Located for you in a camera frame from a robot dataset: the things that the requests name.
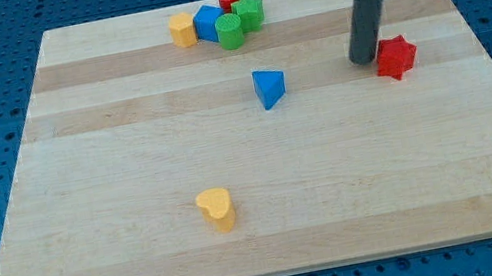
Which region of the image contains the red star block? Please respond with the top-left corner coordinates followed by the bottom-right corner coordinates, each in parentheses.
top-left (376, 35), bottom-right (417, 81)

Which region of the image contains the blue triangle block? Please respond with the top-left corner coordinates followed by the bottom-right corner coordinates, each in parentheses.
top-left (252, 70), bottom-right (286, 111)

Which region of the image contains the green star block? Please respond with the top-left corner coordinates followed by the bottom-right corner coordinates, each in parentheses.
top-left (231, 0), bottom-right (265, 34)

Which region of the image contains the yellow heart block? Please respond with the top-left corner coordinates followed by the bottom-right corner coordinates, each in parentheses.
top-left (195, 187), bottom-right (236, 233)

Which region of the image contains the green cylinder block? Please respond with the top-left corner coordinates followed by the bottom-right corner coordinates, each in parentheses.
top-left (215, 13), bottom-right (245, 50)

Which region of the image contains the wooden board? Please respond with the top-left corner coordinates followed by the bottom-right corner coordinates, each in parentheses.
top-left (0, 0), bottom-right (492, 276)

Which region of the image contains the blue cube block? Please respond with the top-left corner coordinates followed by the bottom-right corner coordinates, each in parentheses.
top-left (193, 5), bottom-right (225, 43)

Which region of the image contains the yellow hexagon block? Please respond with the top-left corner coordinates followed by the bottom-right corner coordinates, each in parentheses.
top-left (168, 12), bottom-right (198, 48)

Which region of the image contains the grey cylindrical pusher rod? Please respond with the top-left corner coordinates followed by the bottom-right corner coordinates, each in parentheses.
top-left (348, 0), bottom-right (383, 66)

